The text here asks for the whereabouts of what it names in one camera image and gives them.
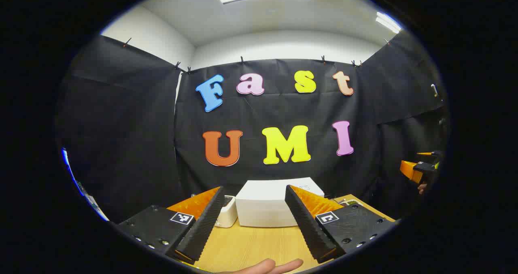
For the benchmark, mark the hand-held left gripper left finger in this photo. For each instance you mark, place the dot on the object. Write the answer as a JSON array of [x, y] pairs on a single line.
[[204, 229]]

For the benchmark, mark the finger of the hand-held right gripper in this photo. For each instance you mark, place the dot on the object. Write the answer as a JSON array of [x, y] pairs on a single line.
[[408, 170]]

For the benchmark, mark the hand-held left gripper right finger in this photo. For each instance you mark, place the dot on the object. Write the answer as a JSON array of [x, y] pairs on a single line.
[[309, 225]]

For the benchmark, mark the white microwave oven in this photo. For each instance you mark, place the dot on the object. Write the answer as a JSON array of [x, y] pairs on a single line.
[[263, 205]]

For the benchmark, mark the white toaster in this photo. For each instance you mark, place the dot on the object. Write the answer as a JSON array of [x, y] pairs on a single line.
[[228, 215]]

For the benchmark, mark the small ceiling light panel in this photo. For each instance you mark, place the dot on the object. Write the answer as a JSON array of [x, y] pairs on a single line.
[[388, 22]]

